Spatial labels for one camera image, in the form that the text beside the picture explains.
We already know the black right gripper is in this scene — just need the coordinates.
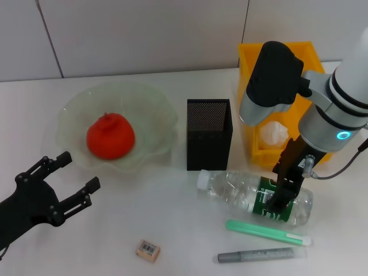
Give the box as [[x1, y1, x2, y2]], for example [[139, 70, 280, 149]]
[[268, 137, 320, 213]]

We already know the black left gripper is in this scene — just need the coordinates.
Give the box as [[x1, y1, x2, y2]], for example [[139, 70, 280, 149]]
[[0, 151, 101, 246]]

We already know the green pen with clear cap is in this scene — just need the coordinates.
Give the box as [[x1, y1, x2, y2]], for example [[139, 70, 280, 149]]
[[225, 220, 313, 247]]

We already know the red-orange toy orange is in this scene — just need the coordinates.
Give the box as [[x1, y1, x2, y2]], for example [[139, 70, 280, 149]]
[[87, 112, 136, 160]]

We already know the clear water bottle green label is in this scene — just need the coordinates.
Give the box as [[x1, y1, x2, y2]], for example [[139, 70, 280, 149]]
[[196, 169, 314, 227]]

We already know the white paper ball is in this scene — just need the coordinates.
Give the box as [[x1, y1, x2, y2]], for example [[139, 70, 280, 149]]
[[259, 120, 290, 150]]

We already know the grey marker pen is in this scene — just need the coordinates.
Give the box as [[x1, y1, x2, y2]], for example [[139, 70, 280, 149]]
[[217, 247, 308, 263]]

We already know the black mesh pen holder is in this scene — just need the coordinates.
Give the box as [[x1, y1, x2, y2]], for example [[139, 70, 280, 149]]
[[186, 98, 233, 171]]

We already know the translucent green wavy fruit plate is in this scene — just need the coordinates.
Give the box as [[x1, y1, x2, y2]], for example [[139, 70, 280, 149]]
[[56, 81, 179, 175]]

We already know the beige eraser with barcode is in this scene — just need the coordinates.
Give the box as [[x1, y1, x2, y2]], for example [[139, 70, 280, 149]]
[[135, 238, 161, 263]]

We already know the yellow plastic bin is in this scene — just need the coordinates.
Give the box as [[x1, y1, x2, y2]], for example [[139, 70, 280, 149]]
[[237, 41, 336, 166]]

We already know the right wrist cable with plug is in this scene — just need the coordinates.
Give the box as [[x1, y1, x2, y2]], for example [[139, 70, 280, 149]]
[[304, 142, 368, 181]]

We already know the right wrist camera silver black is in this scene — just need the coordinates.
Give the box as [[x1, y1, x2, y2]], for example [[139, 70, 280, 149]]
[[239, 41, 313, 127]]

